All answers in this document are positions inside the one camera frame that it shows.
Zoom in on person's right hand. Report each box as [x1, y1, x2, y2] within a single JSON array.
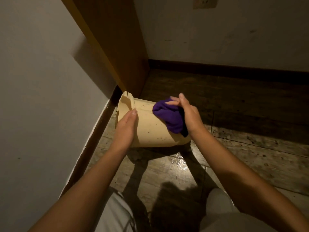
[[166, 93, 206, 136]]

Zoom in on dark wooden baseboard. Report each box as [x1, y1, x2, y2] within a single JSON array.
[[148, 59, 309, 86]]

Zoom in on purple cleaning cloth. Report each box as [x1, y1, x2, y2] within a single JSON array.
[[152, 99, 189, 138]]

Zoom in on person's left hand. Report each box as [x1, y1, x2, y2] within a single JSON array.
[[113, 109, 138, 150]]

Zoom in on person's left forearm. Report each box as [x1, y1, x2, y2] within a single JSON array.
[[28, 144, 128, 232]]

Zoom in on cream plastic bucket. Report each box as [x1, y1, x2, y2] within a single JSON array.
[[115, 91, 192, 148]]

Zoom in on person's white trousers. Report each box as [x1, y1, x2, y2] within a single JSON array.
[[94, 187, 278, 232]]

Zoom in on wall power outlet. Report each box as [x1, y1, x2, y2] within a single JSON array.
[[193, 0, 219, 9]]

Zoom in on person's right forearm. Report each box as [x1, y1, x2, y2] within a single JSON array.
[[191, 128, 309, 232]]

